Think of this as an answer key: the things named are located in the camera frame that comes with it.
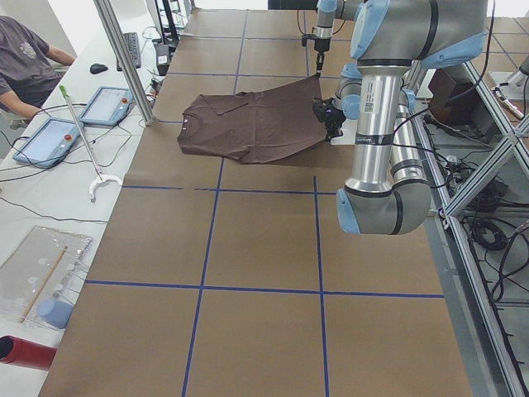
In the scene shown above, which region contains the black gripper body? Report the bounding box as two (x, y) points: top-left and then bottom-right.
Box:
(312, 98), (346, 141)
(301, 33), (331, 55)

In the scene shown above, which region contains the dark brown t-shirt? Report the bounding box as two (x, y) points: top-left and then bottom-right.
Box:
(178, 76), (326, 164)

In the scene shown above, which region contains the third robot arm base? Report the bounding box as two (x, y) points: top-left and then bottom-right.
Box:
(488, 58), (528, 101)

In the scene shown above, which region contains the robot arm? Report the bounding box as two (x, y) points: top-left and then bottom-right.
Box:
(302, 0), (363, 77)
(315, 1), (487, 235)

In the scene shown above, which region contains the black box with label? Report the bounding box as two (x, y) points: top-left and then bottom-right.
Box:
(155, 43), (171, 76)

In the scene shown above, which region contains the black keyboard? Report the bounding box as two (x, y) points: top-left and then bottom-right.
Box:
(122, 32), (141, 69)

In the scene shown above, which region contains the far teach pendant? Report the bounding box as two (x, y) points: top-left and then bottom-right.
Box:
(79, 86), (133, 127)

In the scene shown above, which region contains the teach pendant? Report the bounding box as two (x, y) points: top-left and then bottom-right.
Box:
(12, 118), (79, 169)
(79, 86), (133, 127)

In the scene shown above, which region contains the black computer mouse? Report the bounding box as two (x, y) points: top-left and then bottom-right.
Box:
(89, 63), (108, 74)

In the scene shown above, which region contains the reacher grabber stick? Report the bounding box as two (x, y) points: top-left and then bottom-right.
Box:
(59, 84), (122, 203)

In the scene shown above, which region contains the near teach pendant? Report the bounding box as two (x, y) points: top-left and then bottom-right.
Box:
(12, 118), (79, 169)

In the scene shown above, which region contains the person in grey shirt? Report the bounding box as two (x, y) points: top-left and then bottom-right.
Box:
(1, 16), (76, 119)

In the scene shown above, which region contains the wooden stick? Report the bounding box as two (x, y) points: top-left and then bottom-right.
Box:
(19, 246), (68, 323)

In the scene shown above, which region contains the clear plastic bag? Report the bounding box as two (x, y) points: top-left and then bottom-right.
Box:
(1, 227), (93, 329)

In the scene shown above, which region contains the blue cup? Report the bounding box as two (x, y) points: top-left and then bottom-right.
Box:
(36, 298), (74, 329)

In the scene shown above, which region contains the red cylinder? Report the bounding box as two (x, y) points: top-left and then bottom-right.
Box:
(1, 336), (57, 371)

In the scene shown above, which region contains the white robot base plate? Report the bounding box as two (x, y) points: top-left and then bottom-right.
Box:
(331, 134), (355, 146)

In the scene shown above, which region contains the bundle of floor cables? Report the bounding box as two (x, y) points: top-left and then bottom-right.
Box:
(429, 156), (529, 315)

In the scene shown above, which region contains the aluminium frame post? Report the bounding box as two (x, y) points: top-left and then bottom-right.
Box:
(93, 0), (155, 126)

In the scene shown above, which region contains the aluminium frame rail structure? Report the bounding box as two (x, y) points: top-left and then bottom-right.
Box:
(406, 54), (528, 396)

